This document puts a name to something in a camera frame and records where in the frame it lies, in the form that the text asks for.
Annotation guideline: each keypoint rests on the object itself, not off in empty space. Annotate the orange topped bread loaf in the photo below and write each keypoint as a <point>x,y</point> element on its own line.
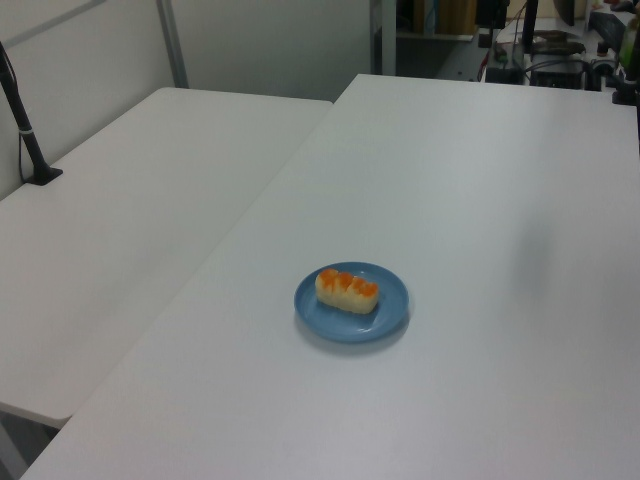
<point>345,298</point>

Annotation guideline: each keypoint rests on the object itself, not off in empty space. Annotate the blue round plate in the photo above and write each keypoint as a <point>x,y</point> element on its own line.
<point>350,328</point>

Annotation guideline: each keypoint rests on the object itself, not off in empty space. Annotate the small black electronics box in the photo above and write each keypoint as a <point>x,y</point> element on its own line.
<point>505,75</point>

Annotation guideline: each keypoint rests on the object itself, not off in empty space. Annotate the wooden cabinet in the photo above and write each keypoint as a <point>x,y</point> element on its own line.
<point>457,17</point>

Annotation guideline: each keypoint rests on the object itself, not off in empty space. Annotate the large black electronics box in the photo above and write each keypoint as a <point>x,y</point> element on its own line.
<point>555,77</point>

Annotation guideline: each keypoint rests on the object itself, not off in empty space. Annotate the black monitor stand pole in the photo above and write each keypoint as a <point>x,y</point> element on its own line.
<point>530,20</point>

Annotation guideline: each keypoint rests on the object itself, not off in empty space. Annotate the dark brown object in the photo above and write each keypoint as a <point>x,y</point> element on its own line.
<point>555,46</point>

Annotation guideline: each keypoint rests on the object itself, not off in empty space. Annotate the black table clamp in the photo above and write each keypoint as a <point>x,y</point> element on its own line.
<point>625,92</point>

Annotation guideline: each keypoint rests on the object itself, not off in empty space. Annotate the black keyboard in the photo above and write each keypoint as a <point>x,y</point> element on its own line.
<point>607,25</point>

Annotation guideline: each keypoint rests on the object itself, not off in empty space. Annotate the green bottle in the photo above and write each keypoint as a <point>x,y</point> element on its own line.
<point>631,45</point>

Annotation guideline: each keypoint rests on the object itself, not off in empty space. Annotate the dark partition post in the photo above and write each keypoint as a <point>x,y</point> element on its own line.
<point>385,40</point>

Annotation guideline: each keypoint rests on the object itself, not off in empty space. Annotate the grey metal partition post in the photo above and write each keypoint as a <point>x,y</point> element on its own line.
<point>172,45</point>

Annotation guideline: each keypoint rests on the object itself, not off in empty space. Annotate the black camera stand pole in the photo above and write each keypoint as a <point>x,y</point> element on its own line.
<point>30,145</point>

